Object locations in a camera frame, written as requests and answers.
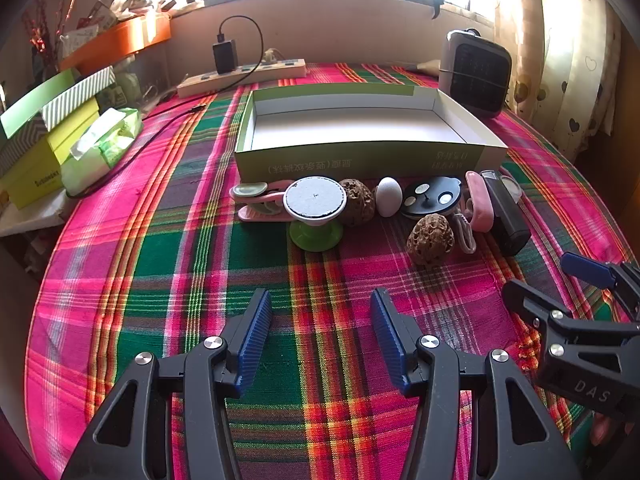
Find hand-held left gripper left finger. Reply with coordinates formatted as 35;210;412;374
60;287;273;480

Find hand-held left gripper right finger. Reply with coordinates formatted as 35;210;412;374
370;287;583;480

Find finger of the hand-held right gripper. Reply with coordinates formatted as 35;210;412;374
561;251;640;321
501;279;640;362

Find black rectangular device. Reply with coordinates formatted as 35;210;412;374
480;170;532;256

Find pink oval case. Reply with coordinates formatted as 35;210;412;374
465;170;496;233

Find clear round jar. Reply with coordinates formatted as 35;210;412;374
500;172;523;201

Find brown walnut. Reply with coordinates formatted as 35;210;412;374
406;213;456;264
339;177;377;225

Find white egg-shaped object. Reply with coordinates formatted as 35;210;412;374
375;176;403;218

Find pink and green clip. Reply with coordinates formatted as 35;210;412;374
230;181;296;223

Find black round disc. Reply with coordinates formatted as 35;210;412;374
401;176;463;221

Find green stand with white top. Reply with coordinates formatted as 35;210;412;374
282;176;348;251

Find green and white cardboard box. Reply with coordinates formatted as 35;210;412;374
234;84;510;183

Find plaid cloth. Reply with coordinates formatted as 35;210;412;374
25;62;636;480

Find heart print curtain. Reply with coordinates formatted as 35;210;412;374
492;0;623;161

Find grey space heater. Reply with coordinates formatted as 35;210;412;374
439;27;513;120

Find green tissue pack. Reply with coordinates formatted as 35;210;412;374
62;106;145;193

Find beige pouch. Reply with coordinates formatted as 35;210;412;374
404;57;442;76

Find beige power strip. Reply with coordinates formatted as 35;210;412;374
176;57;307;99

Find yellow-green box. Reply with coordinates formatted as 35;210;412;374
0;97;101;209

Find pale green bottle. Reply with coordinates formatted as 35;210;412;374
115;72;146;106

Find green flat box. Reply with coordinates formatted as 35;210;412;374
0;67;76;138

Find orange shelf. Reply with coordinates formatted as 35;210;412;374
60;12;172;73

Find crumpled white bag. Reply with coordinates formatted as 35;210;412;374
107;0;166;23

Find red dried branches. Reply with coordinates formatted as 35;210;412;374
30;0;76;66

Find black charger with cable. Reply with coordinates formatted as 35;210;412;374
65;16;263;198

